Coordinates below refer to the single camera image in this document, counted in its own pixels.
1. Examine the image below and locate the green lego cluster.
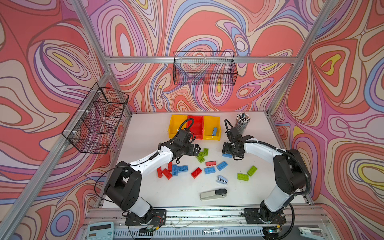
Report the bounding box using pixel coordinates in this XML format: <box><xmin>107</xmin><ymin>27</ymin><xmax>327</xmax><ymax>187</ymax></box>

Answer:
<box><xmin>196</xmin><ymin>148</ymin><xmax>209</xmax><ymax>163</ymax></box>

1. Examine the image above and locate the green lego brick angled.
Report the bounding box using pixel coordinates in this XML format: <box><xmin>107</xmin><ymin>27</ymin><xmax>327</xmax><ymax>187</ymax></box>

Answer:
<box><xmin>247</xmin><ymin>166</ymin><xmax>258</xmax><ymax>177</ymax></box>

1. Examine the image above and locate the green lego brick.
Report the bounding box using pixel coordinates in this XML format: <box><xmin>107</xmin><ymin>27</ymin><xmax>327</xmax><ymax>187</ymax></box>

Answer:
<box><xmin>237</xmin><ymin>173</ymin><xmax>249</xmax><ymax>182</ymax></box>

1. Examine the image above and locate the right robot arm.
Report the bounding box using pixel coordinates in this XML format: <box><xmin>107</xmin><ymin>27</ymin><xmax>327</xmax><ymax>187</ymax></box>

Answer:
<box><xmin>222</xmin><ymin>119</ymin><xmax>312</xmax><ymax>224</ymax></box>

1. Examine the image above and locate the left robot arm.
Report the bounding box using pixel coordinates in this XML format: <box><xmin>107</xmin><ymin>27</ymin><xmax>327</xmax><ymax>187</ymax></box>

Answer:
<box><xmin>104</xmin><ymin>118</ymin><xmax>201</xmax><ymax>219</ymax></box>

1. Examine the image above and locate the left yellow bin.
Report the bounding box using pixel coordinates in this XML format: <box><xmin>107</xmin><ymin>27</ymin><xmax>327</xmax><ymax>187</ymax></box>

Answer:
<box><xmin>168</xmin><ymin>115</ymin><xmax>188</xmax><ymax>139</ymax></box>

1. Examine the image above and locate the yellow bin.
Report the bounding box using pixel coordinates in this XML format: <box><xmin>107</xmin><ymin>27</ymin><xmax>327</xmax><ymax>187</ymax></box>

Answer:
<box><xmin>203</xmin><ymin>116</ymin><xmax>221</xmax><ymax>141</ymax></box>
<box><xmin>168</xmin><ymin>115</ymin><xmax>188</xmax><ymax>139</ymax></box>

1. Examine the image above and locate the red middle bin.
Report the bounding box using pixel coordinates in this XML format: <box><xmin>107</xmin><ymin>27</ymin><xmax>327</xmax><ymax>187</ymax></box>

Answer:
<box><xmin>187</xmin><ymin>115</ymin><xmax>204</xmax><ymax>140</ymax></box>

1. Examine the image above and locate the red flat lego brick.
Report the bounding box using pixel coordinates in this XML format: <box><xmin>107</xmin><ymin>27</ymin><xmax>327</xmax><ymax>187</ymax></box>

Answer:
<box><xmin>206</xmin><ymin>161</ymin><xmax>217</xmax><ymax>167</ymax></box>

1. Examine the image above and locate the pencil cup holder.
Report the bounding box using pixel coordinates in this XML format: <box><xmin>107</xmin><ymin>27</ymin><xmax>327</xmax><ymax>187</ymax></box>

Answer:
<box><xmin>235</xmin><ymin>113</ymin><xmax>251</xmax><ymax>135</ymax></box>

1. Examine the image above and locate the red lego brick centre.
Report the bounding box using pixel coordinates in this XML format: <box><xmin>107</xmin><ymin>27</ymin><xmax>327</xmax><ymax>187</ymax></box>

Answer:
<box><xmin>191</xmin><ymin>168</ymin><xmax>203</xmax><ymax>179</ymax></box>

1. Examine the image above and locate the right yellow bin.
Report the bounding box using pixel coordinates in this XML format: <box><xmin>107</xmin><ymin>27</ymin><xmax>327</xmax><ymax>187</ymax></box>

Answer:
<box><xmin>203</xmin><ymin>116</ymin><xmax>221</xmax><ymax>141</ymax></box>

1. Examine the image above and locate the grey black stapler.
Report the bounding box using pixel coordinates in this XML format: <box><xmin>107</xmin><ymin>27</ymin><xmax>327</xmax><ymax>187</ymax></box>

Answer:
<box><xmin>200</xmin><ymin>189</ymin><xmax>228</xmax><ymax>201</ymax></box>

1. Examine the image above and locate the white device bottom right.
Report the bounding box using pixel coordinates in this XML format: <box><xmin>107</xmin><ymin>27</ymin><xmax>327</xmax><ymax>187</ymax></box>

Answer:
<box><xmin>298</xmin><ymin>227</ymin><xmax>326</xmax><ymax>240</ymax></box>

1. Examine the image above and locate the white calculator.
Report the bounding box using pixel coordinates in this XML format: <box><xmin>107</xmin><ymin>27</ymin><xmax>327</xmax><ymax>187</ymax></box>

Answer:
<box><xmin>86</xmin><ymin>222</ymin><xmax>115</xmax><ymax>240</ymax></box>

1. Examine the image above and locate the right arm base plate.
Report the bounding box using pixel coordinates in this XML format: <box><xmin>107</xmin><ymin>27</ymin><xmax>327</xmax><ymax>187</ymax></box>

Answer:
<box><xmin>241</xmin><ymin>208</ymin><xmax>287</xmax><ymax>225</ymax></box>

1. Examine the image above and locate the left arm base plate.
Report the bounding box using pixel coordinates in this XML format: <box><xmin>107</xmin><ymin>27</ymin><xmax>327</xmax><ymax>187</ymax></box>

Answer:
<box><xmin>125</xmin><ymin>209</ymin><xmax>167</xmax><ymax>227</ymax></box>

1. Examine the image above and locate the back wire basket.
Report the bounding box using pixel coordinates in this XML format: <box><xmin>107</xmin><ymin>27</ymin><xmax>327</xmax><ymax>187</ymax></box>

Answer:
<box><xmin>173</xmin><ymin>50</ymin><xmax>238</xmax><ymax>86</ymax></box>

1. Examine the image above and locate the wire basket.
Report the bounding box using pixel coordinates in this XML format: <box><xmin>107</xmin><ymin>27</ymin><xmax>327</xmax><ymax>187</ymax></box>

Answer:
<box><xmin>173</xmin><ymin>50</ymin><xmax>238</xmax><ymax>86</ymax></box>
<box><xmin>62</xmin><ymin>83</ymin><xmax>129</xmax><ymax>155</ymax></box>

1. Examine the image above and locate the left wire basket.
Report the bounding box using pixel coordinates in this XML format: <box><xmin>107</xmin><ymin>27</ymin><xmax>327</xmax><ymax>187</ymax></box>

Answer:
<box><xmin>62</xmin><ymin>83</ymin><xmax>129</xmax><ymax>155</ymax></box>

